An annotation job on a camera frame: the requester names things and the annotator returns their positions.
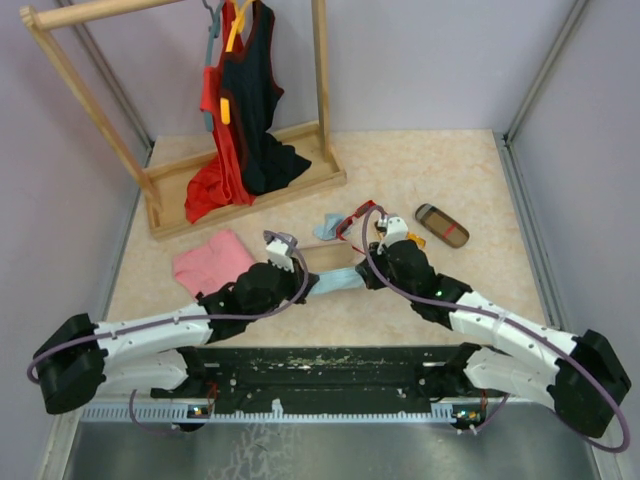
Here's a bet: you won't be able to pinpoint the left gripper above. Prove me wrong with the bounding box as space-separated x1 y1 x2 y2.
247 255 318 322

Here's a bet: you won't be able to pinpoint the orange sunglasses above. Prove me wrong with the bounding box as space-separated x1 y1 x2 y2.
407 233 426 249

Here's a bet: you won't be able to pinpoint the light blue cleaning cloth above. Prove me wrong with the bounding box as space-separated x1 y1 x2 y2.
309 266 365 296

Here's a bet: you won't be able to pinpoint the pink shirt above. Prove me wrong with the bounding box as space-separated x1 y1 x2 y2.
172 229 256 297

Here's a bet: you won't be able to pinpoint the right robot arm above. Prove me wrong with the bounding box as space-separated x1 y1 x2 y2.
355 240 631 439

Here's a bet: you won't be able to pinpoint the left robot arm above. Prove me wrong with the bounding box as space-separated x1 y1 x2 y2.
27 262 319 415

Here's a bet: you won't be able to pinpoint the red sunglasses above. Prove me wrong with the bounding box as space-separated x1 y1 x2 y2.
335 200 378 255

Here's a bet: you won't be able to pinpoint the small blue cloth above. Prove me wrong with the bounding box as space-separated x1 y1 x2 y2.
313 213 345 241

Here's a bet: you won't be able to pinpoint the brown glasses case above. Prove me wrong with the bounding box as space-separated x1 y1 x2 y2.
414 203 470 249

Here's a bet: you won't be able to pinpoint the red tank top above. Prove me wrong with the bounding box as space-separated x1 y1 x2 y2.
184 0 256 225

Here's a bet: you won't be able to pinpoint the wooden clothes rack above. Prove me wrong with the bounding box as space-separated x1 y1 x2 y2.
20 1 347 240

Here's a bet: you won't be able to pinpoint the black tank top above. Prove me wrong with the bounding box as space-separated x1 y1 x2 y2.
219 1 312 196

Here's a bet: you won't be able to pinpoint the yellow hanger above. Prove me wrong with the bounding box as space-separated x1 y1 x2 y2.
219 0 253 125

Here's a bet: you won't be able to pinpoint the grey-blue hanger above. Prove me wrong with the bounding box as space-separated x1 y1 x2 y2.
200 0 224 133

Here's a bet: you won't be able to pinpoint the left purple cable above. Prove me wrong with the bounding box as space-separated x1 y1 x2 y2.
25 229 310 384

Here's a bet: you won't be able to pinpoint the purple cable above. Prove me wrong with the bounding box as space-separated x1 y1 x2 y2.
25 229 310 384
360 207 631 454

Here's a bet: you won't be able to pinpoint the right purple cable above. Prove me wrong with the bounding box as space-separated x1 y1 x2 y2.
360 207 631 454

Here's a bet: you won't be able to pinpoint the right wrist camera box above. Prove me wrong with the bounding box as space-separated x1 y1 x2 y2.
375 215 409 253

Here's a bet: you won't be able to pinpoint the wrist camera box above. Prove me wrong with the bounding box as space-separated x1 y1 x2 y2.
264 231 298 272
375 215 409 253

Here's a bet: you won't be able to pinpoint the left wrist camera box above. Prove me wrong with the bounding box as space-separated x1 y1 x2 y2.
264 231 298 272

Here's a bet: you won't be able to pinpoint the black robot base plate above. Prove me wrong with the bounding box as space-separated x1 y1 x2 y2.
151 344 481 416

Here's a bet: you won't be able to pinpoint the white cable duct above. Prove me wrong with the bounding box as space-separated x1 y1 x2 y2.
79 399 496 424

